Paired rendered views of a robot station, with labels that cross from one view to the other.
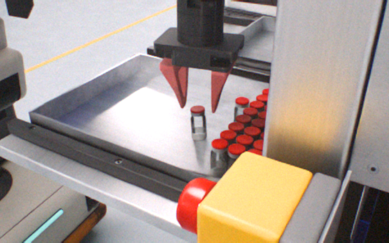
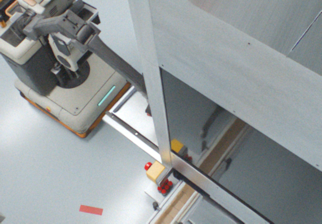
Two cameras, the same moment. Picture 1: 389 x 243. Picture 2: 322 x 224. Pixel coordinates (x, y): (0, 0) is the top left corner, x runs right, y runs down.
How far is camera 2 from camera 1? 146 cm
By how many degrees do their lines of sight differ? 33
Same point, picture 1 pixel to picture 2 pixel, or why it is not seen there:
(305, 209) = (160, 175)
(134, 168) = (140, 137)
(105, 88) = (132, 92)
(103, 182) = (132, 138)
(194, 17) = not seen: hidden behind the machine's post
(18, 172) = (92, 61)
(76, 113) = (124, 106)
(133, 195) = (140, 143)
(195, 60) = not seen: hidden behind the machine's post
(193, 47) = not seen: hidden behind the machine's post
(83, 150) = (127, 128)
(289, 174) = (161, 167)
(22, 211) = (97, 86)
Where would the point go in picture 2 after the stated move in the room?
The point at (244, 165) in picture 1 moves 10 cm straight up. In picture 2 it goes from (155, 164) to (152, 156)
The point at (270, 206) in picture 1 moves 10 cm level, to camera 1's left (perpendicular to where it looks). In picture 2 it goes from (155, 173) to (132, 171)
